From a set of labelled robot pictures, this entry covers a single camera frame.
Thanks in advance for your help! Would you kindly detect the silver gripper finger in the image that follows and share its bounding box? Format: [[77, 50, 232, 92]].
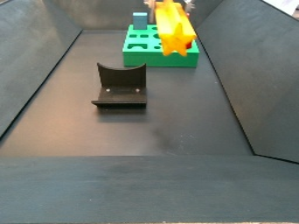
[[144, 0, 154, 23], [182, 0, 194, 16]]

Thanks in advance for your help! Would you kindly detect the yellow star prism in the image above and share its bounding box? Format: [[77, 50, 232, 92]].
[[154, 0, 196, 56]]

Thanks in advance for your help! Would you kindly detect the black curved fixture stand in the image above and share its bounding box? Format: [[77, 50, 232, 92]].
[[90, 63, 146, 107]]

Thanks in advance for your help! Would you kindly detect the blue rectangular block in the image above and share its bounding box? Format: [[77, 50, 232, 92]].
[[133, 12, 146, 30]]

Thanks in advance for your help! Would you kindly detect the red hexagonal prism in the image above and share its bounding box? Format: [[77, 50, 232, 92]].
[[185, 42, 192, 49]]

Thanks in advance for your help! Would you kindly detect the green shape sorter block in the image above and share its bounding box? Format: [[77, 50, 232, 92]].
[[122, 24, 200, 67]]

